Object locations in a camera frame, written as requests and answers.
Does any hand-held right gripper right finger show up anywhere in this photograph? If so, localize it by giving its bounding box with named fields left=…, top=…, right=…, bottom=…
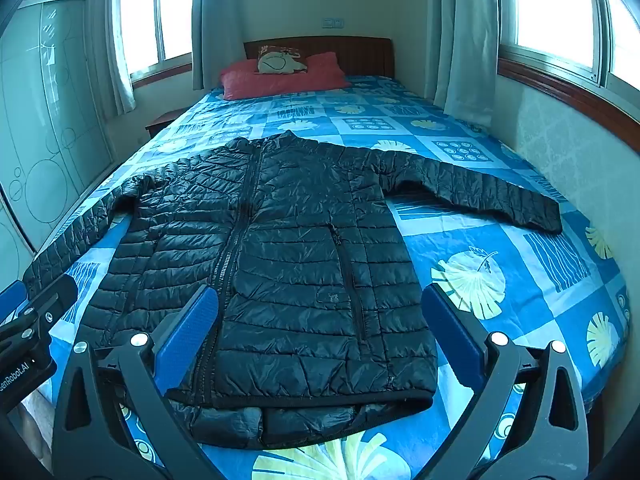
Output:
left=421, top=285, right=590, bottom=480

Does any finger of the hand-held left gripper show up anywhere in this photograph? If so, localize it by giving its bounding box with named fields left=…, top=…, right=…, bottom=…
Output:
left=0, top=280, right=27, bottom=325
left=17, top=275, right=79, bottom=347

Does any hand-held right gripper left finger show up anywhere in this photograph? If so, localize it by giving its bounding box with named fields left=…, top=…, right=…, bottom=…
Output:
left=51, top=285, right=221, bottom=480

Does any black puffer jacket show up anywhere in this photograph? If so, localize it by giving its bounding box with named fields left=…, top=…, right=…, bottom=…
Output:
left=22, top=130, right=563, bottom=450

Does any bed with blue patterned sheet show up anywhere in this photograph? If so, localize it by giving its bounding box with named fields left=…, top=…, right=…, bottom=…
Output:
left=30, top=74, right=632, bottom=480

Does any wardrobe with circle pattern doors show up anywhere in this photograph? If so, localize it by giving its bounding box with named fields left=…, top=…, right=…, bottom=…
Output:
left=0, top=0, right=122, bottom=283

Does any wooden nightstand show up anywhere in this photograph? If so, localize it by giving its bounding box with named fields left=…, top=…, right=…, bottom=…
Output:
left=145, top=109, right=189, bottom=139

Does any red pillow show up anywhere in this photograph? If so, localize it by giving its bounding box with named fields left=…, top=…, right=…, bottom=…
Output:
left=220, top=51, right=352, bottom=101

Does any pale curtain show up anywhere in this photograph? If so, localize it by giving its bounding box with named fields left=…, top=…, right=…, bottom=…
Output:
left=432, top=0, right=502, bottom=120
left=191, top=0, right=247, bottom=92
left=106, top=0, right=137, bottom=117

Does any cream patterned cushion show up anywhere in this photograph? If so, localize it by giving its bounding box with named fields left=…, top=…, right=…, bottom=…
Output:
left=256, top=44, right=309, bottom=76

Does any wooden headboard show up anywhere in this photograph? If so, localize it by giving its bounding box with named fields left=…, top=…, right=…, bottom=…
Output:
left=243, top=36, right=396, bottom=79

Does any window with white frame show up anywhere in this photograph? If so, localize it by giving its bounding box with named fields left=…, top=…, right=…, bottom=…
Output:
left=495, top=0, right=640, bottom=92
left=112, top=0, right=197, bottom=78

